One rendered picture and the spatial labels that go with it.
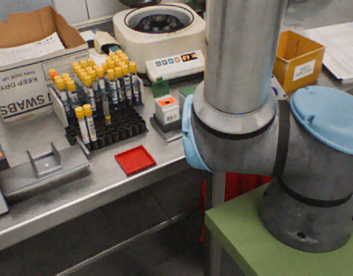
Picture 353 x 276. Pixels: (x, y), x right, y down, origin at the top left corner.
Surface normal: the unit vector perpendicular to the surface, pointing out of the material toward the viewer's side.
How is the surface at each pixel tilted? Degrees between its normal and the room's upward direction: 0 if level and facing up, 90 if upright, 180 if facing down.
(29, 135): 0
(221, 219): 2
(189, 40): 90
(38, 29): 88
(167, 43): 90
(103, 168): 0
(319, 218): 71
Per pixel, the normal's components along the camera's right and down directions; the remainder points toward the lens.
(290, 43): -0.85, 0.36
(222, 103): -0.51, 0.69
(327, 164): -0.15, 0.61
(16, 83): 0.52, 0.47
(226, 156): -0.22, 0.77
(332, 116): 0.13, -0.77
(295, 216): -0.53, 0.25
